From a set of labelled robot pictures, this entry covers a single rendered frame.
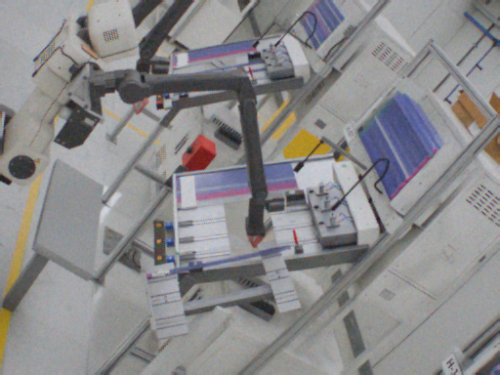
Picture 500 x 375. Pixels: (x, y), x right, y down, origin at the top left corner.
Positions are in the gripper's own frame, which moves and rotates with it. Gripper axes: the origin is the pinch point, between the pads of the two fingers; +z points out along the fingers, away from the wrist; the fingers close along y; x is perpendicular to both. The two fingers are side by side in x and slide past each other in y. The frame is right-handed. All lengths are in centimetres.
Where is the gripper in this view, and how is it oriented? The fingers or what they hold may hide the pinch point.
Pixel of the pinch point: (254, 244)
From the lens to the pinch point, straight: 277.9
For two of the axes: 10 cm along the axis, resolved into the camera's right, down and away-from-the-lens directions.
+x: -9.9, 0.2, -1.3
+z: -0.5, 8.5, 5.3
